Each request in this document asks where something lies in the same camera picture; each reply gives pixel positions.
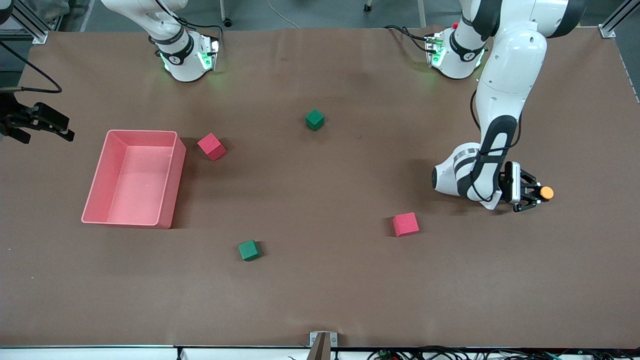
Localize pink plastic bin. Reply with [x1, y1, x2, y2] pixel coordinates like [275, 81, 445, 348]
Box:
[81, 129, 187, 230]

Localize grey cloth bundle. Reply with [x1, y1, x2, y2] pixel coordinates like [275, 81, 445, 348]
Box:
[22, 0, 71, 21]

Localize pink foam cube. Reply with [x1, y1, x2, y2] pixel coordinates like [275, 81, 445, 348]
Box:
[392, 212, 420, 238]
[197, 132, 227, 162]

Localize green foam cube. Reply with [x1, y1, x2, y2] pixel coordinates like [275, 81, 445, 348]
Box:
[305, 109, 326, 132]
[237, 239, 261, 262]

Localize aluminium frame post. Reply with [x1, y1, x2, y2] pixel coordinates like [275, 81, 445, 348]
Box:
[599, 0, 640, 39]
[10, 0, 49, 45]

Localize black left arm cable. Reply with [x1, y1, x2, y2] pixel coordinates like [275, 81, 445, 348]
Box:
[469, 89, 523, 203]

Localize black right base cable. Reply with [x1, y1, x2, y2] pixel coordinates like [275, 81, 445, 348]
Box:
[147, 0, 224, 38]

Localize black base cable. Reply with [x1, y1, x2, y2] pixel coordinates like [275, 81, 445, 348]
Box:
[383, 24, 436, 53]
[147, 0, 224, 38]

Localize tangled black cable bundle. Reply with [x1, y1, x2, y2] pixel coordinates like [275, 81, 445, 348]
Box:
[367, 345, 640, 360]

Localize black left base cable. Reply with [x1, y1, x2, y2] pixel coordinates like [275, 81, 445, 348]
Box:
[383, 24, 436, 53]

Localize white floor cable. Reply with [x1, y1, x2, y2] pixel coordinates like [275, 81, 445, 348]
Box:
[265, 0, 302, 30]

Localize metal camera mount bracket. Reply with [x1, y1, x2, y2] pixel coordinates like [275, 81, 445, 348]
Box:
[309, 331, 339, 360]

